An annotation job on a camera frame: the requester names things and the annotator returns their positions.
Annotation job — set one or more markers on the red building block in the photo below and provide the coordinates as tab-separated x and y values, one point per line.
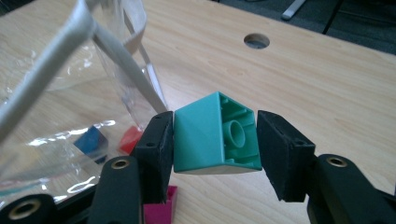
130	140

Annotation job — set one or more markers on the magenta building block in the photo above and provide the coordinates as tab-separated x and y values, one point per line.
160	208

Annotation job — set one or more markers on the white desk frame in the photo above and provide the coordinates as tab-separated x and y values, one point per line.
292	11

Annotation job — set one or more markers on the teal sloped building block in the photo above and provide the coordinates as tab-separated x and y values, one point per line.
196	140

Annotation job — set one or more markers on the blue building block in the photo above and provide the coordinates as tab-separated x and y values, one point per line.
90	142

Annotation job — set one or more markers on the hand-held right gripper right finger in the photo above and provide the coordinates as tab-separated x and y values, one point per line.
286	155

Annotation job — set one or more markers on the clear plastic bag white trim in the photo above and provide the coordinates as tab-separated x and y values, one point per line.
46	65

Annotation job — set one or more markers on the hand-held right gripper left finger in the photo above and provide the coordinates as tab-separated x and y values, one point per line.
155	155

